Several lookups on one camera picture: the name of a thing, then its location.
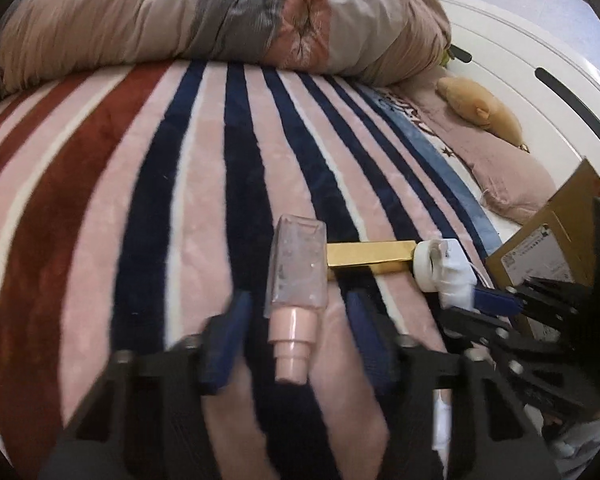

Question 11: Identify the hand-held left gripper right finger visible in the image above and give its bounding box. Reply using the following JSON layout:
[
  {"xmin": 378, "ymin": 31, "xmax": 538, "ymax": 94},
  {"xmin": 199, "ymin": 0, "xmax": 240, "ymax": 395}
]
[{"xmin": 344, "ymin": 292, "xmax": 562, "ymax": 480}]

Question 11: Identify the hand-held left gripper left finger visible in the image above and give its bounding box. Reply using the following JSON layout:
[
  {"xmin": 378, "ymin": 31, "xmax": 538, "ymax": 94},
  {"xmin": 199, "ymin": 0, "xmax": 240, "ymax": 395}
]
[{"xmin": 40, "ymin": 290, "xmax": 255, "ymax": 480}]

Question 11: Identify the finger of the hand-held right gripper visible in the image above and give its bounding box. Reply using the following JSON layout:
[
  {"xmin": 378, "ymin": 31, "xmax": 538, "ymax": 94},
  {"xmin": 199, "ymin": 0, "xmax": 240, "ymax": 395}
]
[
  {"xmin": 474, "ymin": 280, "xmax": 597, "ymax": 343},
  {"xmin": 441, "ymin": 306, "xmax": 600, "ymax": 418}
]

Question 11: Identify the clear bottle with pink cap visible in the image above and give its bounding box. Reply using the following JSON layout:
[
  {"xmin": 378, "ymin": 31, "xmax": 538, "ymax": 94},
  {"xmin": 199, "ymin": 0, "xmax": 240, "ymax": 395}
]
[{"xmin": 263, "ymin": 214, "xmax": 328, "ymax": 386}]

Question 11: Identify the person's right forearm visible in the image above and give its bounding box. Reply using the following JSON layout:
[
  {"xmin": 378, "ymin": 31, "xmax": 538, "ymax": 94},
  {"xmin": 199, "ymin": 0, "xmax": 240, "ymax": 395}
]
[{"xmin": 541, "ymin": 402, "xmax": 600, "ymax": 477}]

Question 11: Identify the brown cardboard box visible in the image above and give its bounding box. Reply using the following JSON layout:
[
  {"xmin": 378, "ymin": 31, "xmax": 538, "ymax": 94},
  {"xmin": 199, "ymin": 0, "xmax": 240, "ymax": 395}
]
[{"xmin": 484, "ymin": 159, "xmax": 600, "ymax": 341}]

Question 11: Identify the small gold box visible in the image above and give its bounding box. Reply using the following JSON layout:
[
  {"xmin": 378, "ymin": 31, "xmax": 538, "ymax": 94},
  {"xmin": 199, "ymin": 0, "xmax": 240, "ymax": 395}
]
[{"xmin": 326, "ymin": 240, "xmax": 418, "ymax": 278}]

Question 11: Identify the pink pillow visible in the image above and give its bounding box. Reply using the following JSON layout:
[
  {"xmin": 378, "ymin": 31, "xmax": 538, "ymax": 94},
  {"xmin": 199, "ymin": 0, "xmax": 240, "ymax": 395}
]
[{"xmin": 414, "ymin": 67, "xmax": 557, "ymax": 226}]

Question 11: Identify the striped plush blanket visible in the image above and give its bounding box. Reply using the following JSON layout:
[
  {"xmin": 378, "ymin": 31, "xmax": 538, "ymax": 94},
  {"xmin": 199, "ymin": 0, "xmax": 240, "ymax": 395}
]
[{"xmin": 0, "ymin": 57, "xmax": 502, "ymax": 480}]

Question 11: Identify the yellow plush toy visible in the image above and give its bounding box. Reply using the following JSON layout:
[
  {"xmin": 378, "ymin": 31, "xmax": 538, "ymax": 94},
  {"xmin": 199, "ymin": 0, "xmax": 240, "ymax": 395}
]
[{"xmin": 437, "ymin": 76, "xmax": 529, "ymax": 154}]

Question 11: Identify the star patterned bed sheet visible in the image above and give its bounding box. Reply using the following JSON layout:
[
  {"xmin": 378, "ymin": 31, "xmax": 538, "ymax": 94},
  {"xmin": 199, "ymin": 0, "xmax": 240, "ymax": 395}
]
[{"xmin": 375, "ymin": 84, "xmax": 486, "ymax": 202}]

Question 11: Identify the white headboard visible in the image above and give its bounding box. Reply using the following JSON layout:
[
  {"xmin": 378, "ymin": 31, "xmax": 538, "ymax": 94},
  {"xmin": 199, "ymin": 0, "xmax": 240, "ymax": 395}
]
[{"xmin": 429, "ymin": 0, "xmax": 600, "ymax": 201}]

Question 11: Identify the rolled beige and grey quilt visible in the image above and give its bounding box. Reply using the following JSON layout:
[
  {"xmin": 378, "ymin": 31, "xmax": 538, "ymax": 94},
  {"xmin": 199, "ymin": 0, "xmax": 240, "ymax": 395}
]
[{"xmin": 0, "ymin": 0, "xmax": 454, "ymax": 94}]

